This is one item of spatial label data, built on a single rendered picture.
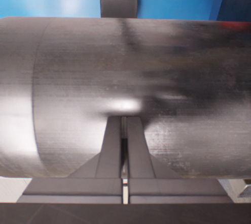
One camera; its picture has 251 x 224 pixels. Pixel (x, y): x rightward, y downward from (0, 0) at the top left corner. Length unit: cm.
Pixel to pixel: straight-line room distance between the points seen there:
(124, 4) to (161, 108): 39
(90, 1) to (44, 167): 49
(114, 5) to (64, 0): 17
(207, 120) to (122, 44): 10
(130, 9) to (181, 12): 18
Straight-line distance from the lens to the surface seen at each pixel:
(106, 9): 52
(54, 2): 63
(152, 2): 61
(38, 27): 22
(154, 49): 18
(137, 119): 15
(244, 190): 64
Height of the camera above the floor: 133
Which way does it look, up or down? 1 degrees down
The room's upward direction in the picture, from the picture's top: 89 degrees counter-clockwise
